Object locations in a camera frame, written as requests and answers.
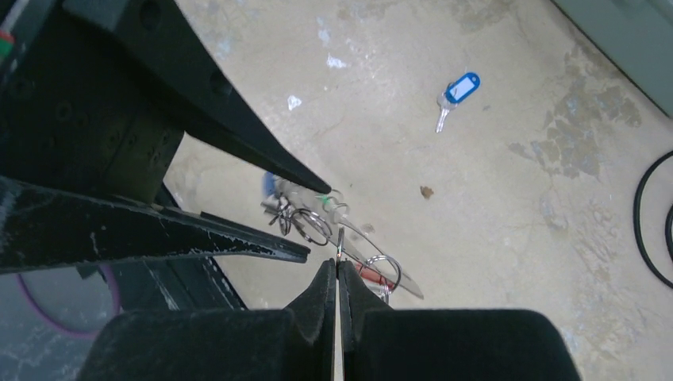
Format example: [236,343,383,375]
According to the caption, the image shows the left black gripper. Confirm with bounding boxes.
[1,1,331,273]

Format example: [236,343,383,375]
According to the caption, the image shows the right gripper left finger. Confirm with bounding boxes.
[77,260,337,380]

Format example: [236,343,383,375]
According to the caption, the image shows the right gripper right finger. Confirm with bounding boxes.
[337,261,580,380]

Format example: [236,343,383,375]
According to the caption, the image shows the metal keyring with keys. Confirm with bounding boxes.
[261,172,425,302]

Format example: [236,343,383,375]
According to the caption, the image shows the key with blue tag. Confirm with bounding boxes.
[435,72,481,133]

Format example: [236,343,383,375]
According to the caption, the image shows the green plastic toolbox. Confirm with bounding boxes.
[554,0,672,117]

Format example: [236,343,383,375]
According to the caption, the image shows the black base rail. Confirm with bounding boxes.
[110,183,248,317]

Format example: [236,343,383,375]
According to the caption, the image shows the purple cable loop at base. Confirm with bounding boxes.
[15,263,123,341]

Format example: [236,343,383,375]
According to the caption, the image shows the coiled thin black cable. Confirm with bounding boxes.
[633,149,673,291]

